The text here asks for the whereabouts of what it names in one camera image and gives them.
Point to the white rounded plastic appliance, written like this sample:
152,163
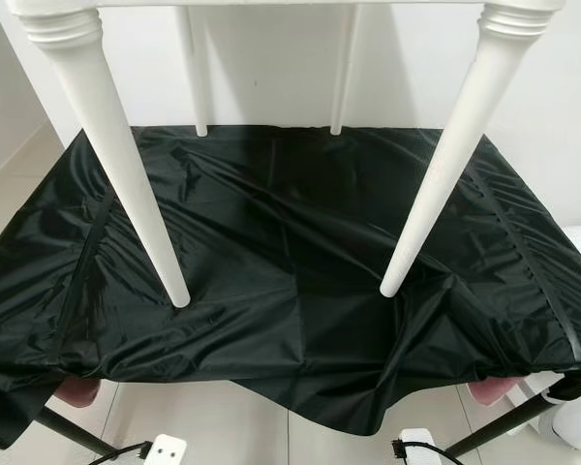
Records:
579,426

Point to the black tablecloth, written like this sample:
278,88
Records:
290,252

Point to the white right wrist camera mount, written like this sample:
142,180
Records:
419,449

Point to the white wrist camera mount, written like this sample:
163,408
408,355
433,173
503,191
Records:
419,449
167,450

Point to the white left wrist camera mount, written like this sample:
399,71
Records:
167,450

